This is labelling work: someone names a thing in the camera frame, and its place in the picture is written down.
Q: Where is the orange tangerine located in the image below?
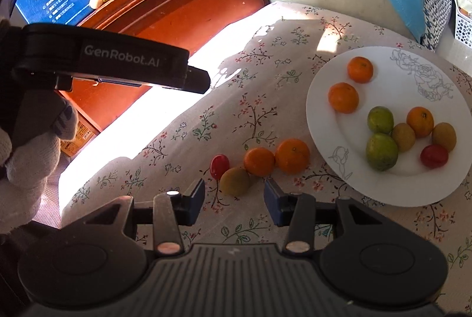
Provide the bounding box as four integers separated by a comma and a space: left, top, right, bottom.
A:
275, 138, 310, 175
328, 82, 359, 114
243, 148, 275, 177

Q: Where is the green lime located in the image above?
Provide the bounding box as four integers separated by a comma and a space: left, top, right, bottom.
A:
366, 132, 399, 172
367, 106, 394, 134

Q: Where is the white gloved left hand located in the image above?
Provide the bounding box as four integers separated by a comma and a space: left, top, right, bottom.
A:
1, 90, 78, 235

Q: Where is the yellow small fruit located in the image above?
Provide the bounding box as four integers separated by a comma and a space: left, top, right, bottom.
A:
219, 168, 251, 197

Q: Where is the pale yellow lemon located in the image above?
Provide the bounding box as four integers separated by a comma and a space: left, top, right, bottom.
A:
89, 0, 104, 9

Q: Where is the yellow carton on floor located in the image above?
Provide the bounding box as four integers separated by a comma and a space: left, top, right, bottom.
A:
61, 118, 99, 157

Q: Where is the floral tablecloth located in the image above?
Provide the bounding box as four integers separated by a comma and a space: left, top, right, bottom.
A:
59, 2, 471, 312

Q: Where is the yellow-brown small fruit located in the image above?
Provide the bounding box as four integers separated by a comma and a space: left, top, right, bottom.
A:
391, 123, 416, 153

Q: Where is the red cherry tomato on plate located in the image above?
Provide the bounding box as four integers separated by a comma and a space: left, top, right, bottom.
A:
420, 144, 449, 169

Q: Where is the red wooden cabinet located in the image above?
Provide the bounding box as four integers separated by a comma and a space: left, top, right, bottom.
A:
57, 0, 272, 134

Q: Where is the orange tangerine far plate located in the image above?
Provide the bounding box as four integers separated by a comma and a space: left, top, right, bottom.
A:
347, 57, 373, 84

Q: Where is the orange tangerine plate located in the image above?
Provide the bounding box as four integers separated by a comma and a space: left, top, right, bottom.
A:
347, 57, 373, 84
407, 106, 435, 139

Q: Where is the orange tangerine plate right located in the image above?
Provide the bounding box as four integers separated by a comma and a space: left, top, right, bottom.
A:
407, 106, 435, 139

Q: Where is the yellow-brown fruit far right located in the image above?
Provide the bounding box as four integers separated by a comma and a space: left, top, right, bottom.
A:
431, 122, 457, 152

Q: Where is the white floral plate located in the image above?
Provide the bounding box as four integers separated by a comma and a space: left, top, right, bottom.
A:
306, 46, 471, 207

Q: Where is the white plastic basket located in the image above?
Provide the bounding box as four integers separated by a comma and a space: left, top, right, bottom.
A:
453, 0, 472, 48

